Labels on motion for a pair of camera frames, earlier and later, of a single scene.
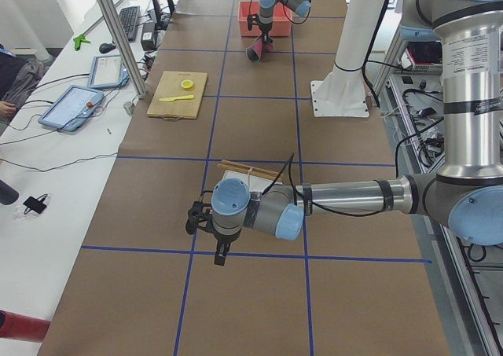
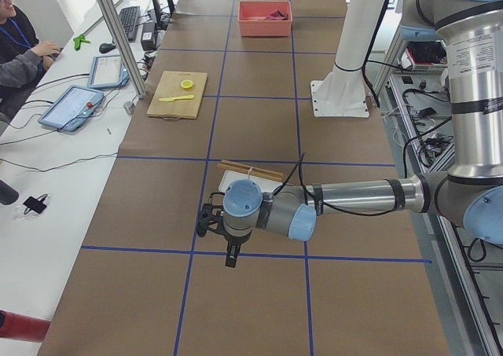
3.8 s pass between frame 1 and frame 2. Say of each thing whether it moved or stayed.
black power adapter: stayed
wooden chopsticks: stayed
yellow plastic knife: stayed
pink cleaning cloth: moved
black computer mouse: stayed
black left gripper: moved
